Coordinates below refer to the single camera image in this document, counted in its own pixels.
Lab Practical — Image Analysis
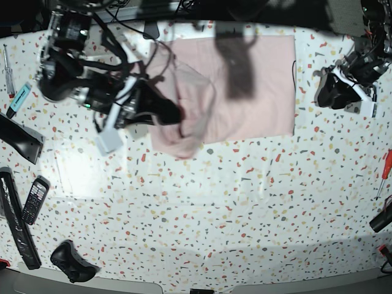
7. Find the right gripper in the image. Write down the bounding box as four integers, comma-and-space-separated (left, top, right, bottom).
70, 77, 182, 131

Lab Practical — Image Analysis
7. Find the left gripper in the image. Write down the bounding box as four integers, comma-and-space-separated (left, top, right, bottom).
317, 51, 391, 110

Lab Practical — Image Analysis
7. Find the pink T-shirt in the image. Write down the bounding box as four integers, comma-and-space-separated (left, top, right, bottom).
148, 36, 295, 159

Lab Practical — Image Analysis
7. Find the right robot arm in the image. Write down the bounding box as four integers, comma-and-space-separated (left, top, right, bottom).
36, 1, 182, 134

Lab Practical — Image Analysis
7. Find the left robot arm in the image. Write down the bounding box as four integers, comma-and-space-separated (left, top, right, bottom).
314, 1, 391, 118

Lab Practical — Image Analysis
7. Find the black stapler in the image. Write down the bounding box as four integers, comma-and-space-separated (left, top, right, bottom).
1, 113, 44, 164

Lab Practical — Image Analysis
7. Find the teal highlighter marker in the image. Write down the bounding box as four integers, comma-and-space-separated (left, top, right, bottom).
6, 82, 32, 119

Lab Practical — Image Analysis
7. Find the black cylindrical tool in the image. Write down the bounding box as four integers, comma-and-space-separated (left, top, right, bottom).
369, 206, 392, 233

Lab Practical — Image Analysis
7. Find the terrazzo pattern tablecloth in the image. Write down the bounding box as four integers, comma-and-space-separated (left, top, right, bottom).
1, 21, 391, 293

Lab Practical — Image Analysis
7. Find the long black bar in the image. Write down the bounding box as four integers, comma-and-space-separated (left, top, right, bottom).
1, 167, 42, 270

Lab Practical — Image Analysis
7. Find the black game controller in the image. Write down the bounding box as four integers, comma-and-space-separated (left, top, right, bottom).
50, 240, 99, 283

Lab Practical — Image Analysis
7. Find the red and black clamp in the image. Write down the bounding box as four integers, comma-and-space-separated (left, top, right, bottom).
379, 245, 392, 275

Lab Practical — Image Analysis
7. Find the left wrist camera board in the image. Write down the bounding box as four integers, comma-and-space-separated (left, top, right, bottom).
344, 100, 377, 118

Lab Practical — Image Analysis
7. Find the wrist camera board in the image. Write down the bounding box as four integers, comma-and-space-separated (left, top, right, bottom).
344, 100, 377, 118
95, 129, 123, 156

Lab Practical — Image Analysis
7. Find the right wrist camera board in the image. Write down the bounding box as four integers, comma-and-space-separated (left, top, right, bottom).
95, 129, 123, 156

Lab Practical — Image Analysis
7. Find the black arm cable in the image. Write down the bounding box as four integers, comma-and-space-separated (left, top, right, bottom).
88, 9, 148, 80

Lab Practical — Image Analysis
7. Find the black mount bracket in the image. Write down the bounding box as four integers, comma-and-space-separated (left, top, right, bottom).
143, 21, 160, 40

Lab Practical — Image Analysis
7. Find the red-handled screwdriver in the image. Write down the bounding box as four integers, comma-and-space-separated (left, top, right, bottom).
375, 149, 392, 200

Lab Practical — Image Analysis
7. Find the black cordless phone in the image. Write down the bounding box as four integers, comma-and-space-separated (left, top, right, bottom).
22, 176, 50, 225

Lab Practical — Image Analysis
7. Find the clear-handled screwdriver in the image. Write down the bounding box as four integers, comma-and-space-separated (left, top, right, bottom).
4, 44, 15, 99

